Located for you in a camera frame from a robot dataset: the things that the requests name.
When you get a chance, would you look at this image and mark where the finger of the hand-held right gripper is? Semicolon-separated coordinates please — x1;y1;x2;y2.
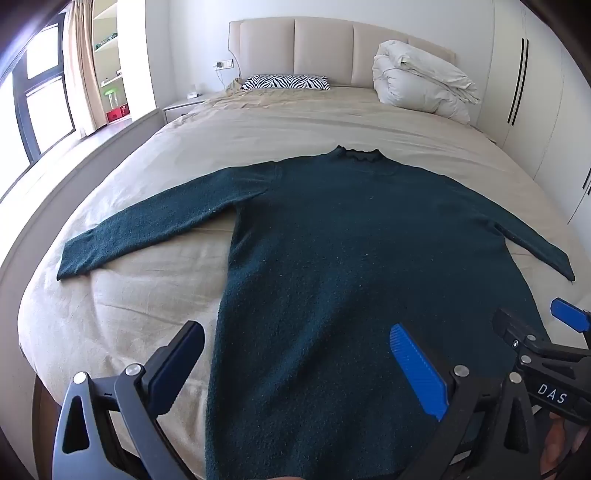
551;298;591;348
492;308;539;357

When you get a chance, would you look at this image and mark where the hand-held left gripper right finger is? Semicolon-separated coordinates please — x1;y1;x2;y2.
389;323;546;480

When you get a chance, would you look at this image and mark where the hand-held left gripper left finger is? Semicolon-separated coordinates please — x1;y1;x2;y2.
52;320;206;480

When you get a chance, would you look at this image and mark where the dark teal knit sweater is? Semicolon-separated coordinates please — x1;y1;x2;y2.
56;145;575;480

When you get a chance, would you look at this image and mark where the person's right hand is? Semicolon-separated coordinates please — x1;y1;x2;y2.
542;414;587;477

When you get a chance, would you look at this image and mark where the white wardrobe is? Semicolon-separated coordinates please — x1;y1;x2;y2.
475;0;591;227

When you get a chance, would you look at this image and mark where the white nightstand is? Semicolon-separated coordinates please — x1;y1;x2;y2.
163;92;219;123

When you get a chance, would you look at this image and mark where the bed with beige sheet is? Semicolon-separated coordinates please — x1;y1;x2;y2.
0;84;561;480

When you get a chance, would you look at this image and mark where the white folded duvet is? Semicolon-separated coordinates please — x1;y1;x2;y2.
372;40;482;125

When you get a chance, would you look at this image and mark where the zebra striped pillow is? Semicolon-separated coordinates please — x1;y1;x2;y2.
240;74;331;92

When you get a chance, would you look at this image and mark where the black framed window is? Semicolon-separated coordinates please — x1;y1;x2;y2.
0;13;77;197

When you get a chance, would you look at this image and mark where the beige curtain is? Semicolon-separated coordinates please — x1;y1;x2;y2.
62;0;112;136

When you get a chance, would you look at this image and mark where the white open shelf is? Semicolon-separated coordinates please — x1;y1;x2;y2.
92;0;136;126

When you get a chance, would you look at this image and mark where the beige padded headboard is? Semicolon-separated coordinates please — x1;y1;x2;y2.
228;17;458;88

